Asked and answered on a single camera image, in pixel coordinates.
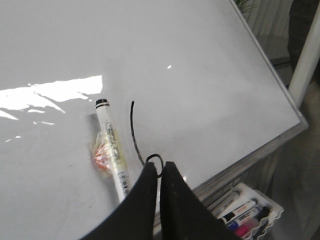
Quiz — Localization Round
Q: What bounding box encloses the pink capped marker in tray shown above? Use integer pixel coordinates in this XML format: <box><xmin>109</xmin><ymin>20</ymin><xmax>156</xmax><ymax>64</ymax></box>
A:
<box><xmin>234</xmin><ymin>219</ymin><xmax>259</xmax><ymax>238</ymax></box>

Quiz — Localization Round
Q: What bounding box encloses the black capped marker in tray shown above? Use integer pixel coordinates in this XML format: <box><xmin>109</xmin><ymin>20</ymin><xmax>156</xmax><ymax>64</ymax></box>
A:
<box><xmin>220</xmin><ymin>198</ymin><xmax>258</xmax><ymax>224</ymax></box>

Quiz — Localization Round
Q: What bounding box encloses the white plastic marker tray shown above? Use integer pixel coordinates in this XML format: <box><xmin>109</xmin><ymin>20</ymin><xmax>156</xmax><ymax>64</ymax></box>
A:
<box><xmin>208</xmin><ymin>182</ymin><xmax>284</xmax><ymax>240</ymax></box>

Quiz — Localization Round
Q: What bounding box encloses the white black whiteboard marker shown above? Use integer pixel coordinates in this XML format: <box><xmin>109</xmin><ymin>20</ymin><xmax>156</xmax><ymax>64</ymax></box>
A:
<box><xmin>93</xmin><ymin>98</ymin><xmax>131</xmax><ymax>202</ymax></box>

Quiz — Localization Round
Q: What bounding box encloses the blue capped marker in tray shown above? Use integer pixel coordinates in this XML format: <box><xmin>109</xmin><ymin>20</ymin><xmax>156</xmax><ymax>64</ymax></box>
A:
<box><xmin>226</xmin><ymin>205</ymin><xmax>262</xmax><ymax>230</ymax></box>

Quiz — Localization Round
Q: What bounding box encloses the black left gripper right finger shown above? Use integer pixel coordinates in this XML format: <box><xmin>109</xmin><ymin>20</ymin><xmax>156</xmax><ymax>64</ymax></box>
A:
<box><xmin>160</xmin><ymin>161</ymin><xmax>240</xmax><ymax>240</ymax></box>

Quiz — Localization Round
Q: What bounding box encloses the white stand pole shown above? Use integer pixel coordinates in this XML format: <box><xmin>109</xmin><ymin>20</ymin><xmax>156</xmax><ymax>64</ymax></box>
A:
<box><xmin>288</xmin><ymin>0</ymin><xmax>320</xmax><ymax>106</ymax></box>

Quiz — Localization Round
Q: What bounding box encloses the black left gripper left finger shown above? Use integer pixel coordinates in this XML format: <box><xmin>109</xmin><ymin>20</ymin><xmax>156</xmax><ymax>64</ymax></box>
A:
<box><xmin>82</xmin><ymin>162</ymin><xmax>158</xmax><ymax>240</ymax></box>

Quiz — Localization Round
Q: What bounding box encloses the white whiteboard with metal frame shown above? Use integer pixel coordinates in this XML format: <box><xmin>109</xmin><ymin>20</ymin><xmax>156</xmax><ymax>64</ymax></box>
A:
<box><xmin>0</xmin><ymin>0</ymin><xmax>308</xmax><ymax>240</ymax></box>

